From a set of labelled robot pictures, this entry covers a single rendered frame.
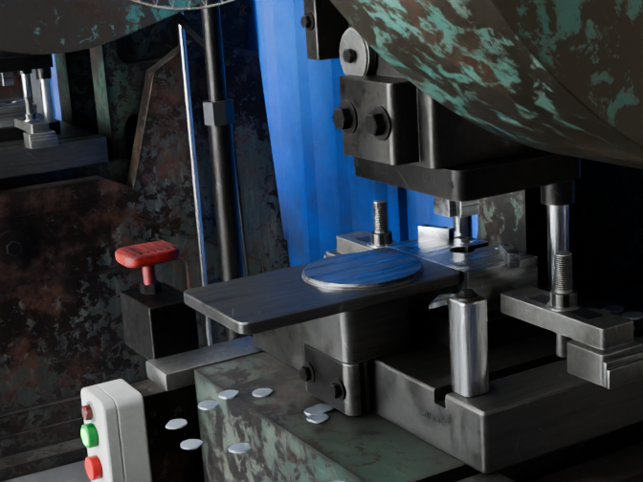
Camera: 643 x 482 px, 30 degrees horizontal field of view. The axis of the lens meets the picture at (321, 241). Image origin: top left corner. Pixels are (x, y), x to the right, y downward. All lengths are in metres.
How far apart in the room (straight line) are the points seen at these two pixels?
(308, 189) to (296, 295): 2.72
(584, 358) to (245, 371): 0.41
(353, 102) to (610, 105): 0.51
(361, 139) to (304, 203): 2.69
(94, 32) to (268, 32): 1.59
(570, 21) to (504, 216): 0.81
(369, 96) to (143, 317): 0.43
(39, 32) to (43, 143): 0.33
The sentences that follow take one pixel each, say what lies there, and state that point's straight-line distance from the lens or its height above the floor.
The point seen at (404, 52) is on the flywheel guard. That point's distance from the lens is 0.82.
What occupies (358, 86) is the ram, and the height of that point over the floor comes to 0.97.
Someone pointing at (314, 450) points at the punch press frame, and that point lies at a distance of 1.16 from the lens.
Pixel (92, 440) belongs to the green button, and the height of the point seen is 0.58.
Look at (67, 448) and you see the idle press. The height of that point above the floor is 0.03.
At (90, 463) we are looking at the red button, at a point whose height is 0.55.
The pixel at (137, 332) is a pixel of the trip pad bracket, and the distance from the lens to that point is 1.47.
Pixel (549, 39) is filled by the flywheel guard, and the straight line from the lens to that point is 0.71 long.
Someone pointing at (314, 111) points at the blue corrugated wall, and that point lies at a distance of 3.81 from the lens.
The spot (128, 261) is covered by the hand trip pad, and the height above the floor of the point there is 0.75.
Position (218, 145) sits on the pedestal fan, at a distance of 2.08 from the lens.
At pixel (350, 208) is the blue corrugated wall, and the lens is 3.70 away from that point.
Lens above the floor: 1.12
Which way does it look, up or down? 14 degrees down
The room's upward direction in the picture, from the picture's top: 4 degrees counter-clockwise
